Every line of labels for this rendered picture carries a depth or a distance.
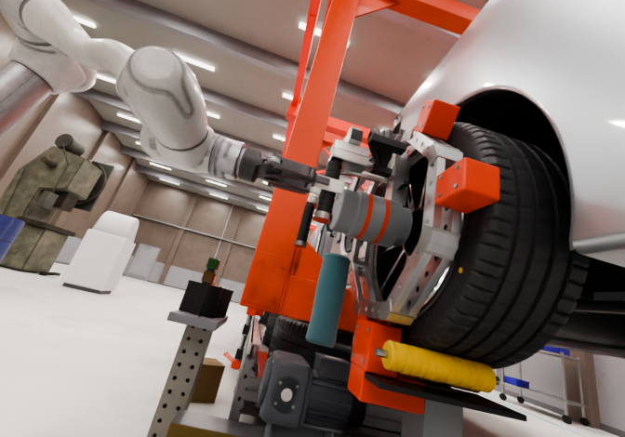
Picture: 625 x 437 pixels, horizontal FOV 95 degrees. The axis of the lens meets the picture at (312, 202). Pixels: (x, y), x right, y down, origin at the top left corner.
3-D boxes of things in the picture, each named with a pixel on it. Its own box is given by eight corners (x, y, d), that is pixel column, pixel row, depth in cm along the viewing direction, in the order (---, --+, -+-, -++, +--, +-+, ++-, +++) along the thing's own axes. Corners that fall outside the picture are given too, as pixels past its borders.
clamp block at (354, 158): (367, 166, 68) (371, 148, 69) (331, 155, 67) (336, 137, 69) (360, 175, 72) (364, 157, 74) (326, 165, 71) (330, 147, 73)
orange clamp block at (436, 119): (447, 141, 76) (461, 107, 74) (420, 132, 75) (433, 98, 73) (436, 139, 83) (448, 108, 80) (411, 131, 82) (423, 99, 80)
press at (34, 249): (75, 280, 672) (133, 166, 780) (34, 276, 542) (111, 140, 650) (0, 262, 651) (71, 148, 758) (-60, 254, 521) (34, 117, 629)
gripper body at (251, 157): (237, 184, 67) (275, 194, 68) (235, 168, 59) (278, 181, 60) (246, 157, 70) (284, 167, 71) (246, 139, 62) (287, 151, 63)
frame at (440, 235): (457, 335, 51) (467, 97, 70) (422, 326, 50) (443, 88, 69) (356, 317, 102) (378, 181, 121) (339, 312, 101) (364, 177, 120)
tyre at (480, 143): (666, 144, 50) (459, 144, 115) (548, 103, 48) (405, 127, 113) (511, 443, 62) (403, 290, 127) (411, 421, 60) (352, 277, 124)
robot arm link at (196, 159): (211, 185, 67) (202, 159, 55) (143, 166, 66) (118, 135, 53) (226, 147, 71) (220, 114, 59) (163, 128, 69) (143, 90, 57)
